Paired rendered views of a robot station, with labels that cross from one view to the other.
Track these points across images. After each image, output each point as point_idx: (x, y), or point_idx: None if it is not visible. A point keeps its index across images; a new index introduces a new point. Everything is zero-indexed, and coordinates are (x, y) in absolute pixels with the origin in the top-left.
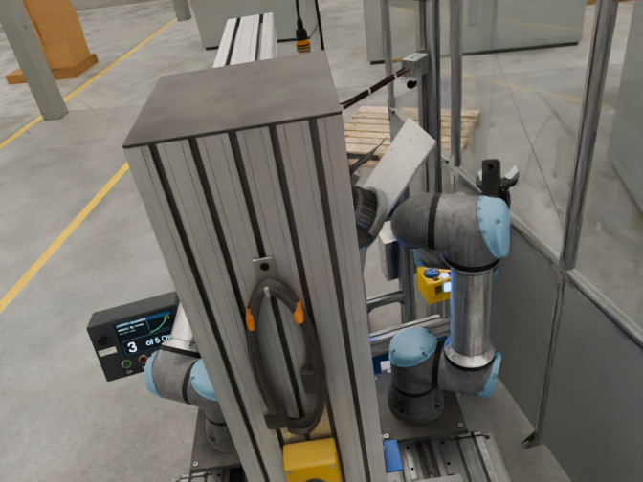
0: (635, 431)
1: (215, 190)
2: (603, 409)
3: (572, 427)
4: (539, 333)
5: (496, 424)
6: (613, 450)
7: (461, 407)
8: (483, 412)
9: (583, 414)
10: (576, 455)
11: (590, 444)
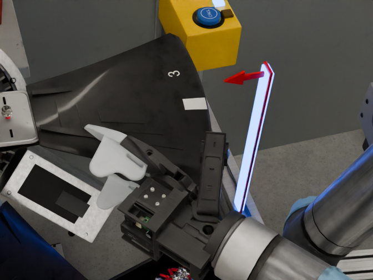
0: (316, 4)
1: None
2: (266, 29)
3: (217, 99)
4: (131, 48)
5: (121, 222)
6: (286, 56)
7: (85, 261)
8: (99, 233)
9: (233, 67)
10: (227, 123)
11: (250, 86)
